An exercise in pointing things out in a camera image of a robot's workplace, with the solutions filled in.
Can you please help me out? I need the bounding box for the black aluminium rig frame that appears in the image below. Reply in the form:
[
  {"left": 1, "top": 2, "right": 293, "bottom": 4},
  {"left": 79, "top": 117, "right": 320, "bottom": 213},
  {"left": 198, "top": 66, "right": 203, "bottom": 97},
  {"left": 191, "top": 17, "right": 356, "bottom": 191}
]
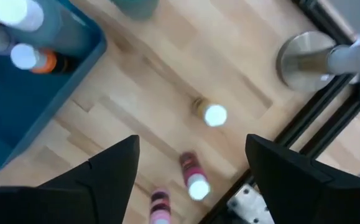
[{"left": 198, "top": 0, "right": 360, "bottom": 224}]

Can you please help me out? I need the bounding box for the small yellow ochre paint bottle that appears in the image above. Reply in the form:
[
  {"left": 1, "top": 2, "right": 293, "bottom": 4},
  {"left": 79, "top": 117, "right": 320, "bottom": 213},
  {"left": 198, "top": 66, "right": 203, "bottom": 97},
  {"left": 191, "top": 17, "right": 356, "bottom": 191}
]
[{"left": 192, "top": 96, "right": 228, "bottom": 128}]

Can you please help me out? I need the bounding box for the small pink paint bottle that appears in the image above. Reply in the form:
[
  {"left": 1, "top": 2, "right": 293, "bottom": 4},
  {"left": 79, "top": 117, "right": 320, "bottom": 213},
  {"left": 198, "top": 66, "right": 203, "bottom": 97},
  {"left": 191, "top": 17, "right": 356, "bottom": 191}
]
[{"left": 150, "top": 188, "right": 172, "bottom": 224}]

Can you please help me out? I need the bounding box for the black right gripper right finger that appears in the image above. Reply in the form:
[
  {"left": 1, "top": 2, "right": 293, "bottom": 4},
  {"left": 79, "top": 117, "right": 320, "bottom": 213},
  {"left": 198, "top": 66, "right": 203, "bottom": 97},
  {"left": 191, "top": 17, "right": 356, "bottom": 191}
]
[{"left": 244, "top": 134, "right": 360, "bottom": 224}]

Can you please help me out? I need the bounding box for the white flood light bulb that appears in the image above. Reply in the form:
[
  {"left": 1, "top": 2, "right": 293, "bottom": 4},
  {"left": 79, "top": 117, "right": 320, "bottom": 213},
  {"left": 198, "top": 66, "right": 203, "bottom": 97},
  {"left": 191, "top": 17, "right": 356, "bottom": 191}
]
[{"left": 275, "top": 24, "right": 360, "bottom": 105}]

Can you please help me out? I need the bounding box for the large grey-blue paint bottle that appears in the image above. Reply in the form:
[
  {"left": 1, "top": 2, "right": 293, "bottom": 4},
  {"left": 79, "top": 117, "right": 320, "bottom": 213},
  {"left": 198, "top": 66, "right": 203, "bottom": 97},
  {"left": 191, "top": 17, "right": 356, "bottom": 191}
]
[{"left": 0, "top": 0, "right": 90, "bottom": 60}]

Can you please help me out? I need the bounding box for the small dark red paint bottle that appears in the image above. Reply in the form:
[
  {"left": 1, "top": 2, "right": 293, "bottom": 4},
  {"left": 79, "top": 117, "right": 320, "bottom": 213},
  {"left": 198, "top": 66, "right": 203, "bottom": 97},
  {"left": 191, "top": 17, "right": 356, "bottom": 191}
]
[{"left": 179, "top": 151, "right": 211, "bottom": 202}]

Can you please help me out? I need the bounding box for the silver corner bracket plate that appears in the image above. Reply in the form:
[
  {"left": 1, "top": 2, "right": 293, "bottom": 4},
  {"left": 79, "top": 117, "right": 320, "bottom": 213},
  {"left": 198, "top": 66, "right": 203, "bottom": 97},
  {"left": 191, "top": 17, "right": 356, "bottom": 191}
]
[{"left": 226, "top": 183, "right": 275, "bottom": 224}]

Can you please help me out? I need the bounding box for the small orange paint bottle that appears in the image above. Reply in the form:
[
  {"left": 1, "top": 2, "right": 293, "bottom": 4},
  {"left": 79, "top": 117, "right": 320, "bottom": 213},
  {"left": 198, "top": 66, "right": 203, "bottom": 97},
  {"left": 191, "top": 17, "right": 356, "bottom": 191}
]
[{"left": 10, "top": 43, "right": 75, "bottom": 75}]

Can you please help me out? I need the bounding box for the dark green cup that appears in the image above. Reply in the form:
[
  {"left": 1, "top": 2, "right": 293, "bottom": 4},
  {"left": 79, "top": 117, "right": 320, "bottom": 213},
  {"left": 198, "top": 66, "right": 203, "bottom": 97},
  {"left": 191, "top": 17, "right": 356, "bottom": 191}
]
[{"left": 111, "top": 0, "right": 160, "bottom": 19}]

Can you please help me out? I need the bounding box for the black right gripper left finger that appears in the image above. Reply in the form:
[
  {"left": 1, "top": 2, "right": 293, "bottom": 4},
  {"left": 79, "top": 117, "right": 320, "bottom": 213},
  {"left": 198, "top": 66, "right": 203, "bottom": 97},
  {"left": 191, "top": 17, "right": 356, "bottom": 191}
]
[{"left": 0, "top": 134, "right": 141, "bottom": 224}]

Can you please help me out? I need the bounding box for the teal plastic bin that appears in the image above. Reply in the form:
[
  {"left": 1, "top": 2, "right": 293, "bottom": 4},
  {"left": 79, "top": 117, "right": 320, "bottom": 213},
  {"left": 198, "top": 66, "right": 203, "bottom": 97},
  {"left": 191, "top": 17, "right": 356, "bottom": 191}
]
[{"left": 0, "top": 0, "right": 108, "bottom": 177}]

